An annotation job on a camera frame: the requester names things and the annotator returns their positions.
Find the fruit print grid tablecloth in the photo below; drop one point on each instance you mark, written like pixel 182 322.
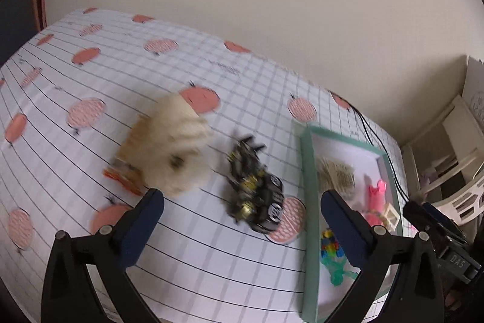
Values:
pixel 151 270

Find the orange snack packet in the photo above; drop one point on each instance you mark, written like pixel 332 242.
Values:
pixel 126 164

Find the bag of cotton swabs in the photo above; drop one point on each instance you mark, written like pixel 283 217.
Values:
pixel 336 173

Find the teal cardboard box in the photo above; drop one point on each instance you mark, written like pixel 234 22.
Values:
pixel 308 232

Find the green plastic hair clip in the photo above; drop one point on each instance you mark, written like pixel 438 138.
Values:
pixel 338 272

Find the black watch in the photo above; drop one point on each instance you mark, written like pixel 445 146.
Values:
pixel 270 209

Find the cream knitted scrunchie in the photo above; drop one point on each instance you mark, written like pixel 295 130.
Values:
pixel 177 149

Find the pink hair roller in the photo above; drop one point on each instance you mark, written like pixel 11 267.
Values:
pixel 376 194

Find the cream hair claw clip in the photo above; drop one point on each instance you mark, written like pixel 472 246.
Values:
pixel 391 215

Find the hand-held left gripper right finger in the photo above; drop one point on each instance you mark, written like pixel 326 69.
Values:
pixel 346 228

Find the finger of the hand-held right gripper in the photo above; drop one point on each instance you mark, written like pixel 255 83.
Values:
pixel 416 215
pixel 440 219

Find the white chair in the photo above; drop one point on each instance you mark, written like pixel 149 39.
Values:
pixel 453 156

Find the stack of papers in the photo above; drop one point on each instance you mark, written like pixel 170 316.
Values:
pixel 474 88

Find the black hair claw clip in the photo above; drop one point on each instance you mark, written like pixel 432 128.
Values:
pixel 242 164

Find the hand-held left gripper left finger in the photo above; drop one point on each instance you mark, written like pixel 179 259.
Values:
pixel 140 228

